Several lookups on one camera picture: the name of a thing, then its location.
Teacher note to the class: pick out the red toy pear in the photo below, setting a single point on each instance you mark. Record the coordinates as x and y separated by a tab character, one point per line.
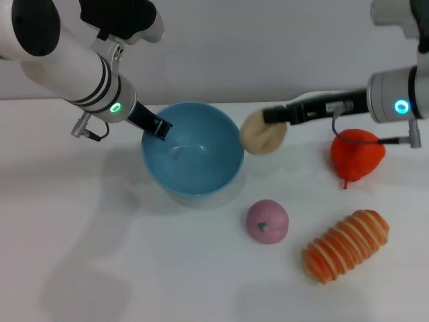
358	157

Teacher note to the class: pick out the blue plastic bowl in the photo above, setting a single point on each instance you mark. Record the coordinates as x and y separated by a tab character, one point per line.
194	151

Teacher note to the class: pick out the pink bun with green leaf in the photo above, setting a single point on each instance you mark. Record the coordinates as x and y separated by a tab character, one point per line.
268	222

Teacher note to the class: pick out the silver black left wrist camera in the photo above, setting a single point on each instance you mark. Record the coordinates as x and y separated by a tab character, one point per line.
127	16

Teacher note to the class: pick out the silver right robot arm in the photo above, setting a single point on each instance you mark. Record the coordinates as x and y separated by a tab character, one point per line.
399	97

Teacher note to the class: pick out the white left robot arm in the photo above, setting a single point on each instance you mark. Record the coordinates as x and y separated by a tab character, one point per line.
67	63

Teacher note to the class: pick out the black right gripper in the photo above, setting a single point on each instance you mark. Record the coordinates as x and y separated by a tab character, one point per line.
321	107

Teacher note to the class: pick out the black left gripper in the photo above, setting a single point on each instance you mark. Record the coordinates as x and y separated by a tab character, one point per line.
142	117

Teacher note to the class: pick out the orange striped bread loaf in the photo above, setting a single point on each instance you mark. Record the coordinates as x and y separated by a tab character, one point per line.
347	246

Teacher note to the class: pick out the beige egg yolk pastry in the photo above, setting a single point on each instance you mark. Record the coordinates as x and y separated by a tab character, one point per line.
259	139

